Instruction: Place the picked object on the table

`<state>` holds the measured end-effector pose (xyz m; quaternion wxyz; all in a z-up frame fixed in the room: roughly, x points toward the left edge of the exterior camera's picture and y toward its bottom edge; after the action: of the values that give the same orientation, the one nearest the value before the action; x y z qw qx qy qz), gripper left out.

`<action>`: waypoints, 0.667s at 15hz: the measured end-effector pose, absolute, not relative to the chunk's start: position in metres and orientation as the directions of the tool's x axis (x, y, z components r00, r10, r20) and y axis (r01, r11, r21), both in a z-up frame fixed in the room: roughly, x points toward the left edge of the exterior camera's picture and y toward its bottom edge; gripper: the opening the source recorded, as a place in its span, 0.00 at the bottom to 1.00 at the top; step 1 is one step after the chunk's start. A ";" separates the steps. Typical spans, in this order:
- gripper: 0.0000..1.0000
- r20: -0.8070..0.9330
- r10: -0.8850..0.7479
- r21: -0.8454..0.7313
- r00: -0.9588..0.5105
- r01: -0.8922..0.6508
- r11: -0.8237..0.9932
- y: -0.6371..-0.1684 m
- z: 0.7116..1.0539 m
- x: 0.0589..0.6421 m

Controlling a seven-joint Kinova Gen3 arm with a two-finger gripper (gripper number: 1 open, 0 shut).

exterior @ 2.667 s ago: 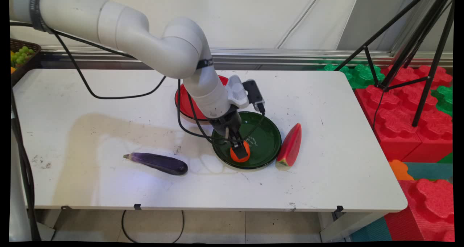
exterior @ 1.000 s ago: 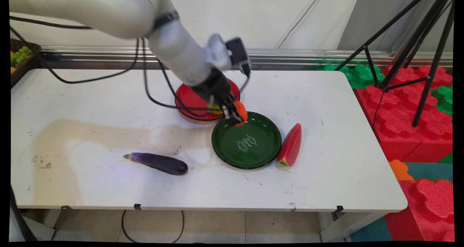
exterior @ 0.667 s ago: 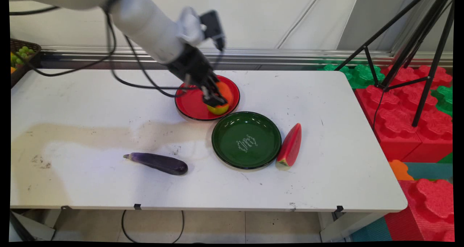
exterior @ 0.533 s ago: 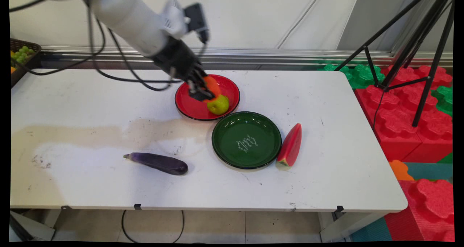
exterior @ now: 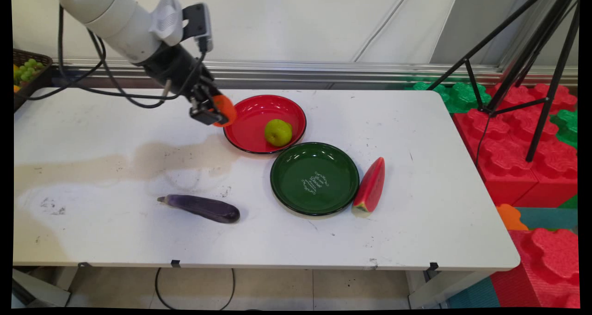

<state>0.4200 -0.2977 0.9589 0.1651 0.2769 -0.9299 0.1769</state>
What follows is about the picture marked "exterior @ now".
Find red plate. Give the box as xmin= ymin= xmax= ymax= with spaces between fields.
xmin=223 ymin=94 xmax=307 ymax=155

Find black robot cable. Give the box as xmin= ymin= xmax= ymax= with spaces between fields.
xmin=27 ymin=4 xmax=207 ymax=109

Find brown wicker basket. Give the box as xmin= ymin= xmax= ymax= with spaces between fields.
xmin=13 ymin=49 xmax=54 ymax=112

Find white table leg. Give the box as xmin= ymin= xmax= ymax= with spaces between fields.
xmin=12 ymin=268 xmax=73 ymax=308
xmin=407 ymin=270 xmax=492 ymax=309

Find green toy grapes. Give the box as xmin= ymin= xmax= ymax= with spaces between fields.
xmin=13 ymin=58 xmax=45 ymax=83

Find orange foam piece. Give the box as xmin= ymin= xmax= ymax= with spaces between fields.
xmin=496 ymin=204 xmax=529 ymax=231

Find black floor cable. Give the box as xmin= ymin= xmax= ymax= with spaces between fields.
xmin=154 ymin=268 xmax=236 ymax=310

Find black tripod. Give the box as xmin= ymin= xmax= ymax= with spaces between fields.
xmin=426 ymin=0 xmax=581 ymax=163

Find orange toy tangerine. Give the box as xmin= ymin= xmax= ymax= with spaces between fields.
xmin=210 ymin=94 xmax=238 ymax=128

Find dark green plate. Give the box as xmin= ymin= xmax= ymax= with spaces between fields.
xmin=270 ymin=142 xmax=360 ymax=216

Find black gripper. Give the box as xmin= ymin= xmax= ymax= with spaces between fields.
xmin=139 ymin=44 xmax=230 ymax=126

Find green foam block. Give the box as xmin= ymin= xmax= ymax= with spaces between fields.
xmin=406 ymin=81 xmax=492 ymax=114
xmin=549 ymin=109 xmax=579 ymax=150

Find purple toy eggplant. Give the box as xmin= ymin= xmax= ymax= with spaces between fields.
xmin=157 ymin=194 xmax=241 ymax=224

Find toy watermelon slice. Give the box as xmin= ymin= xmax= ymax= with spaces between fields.
xmin=352 ymin=157 xmax=386 ymax=214

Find green toy apple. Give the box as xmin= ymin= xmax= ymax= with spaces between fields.
xmin=265 ymin=119 xmax=293 ymax=147

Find teal foam floor mat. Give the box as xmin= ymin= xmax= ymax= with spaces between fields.
xmin=514 ymin=207 xmax=579 ymax=233

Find aluminium wall rail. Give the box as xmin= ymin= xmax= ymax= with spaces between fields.
xmin=52 ymin=58 xmax=579 ymax=87

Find large red foam block stack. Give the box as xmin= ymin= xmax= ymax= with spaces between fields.
xmin=452 ymin=83 xmax=579 ymax=208

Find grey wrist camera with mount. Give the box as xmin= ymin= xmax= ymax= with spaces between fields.
xmin=148 ymin=0 xmax=214 ymax=53

